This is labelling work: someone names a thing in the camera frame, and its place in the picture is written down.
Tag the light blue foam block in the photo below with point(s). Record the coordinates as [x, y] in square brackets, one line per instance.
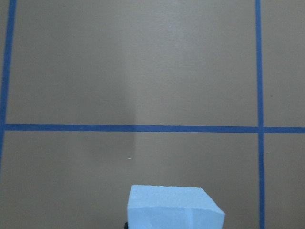
[161, 207]

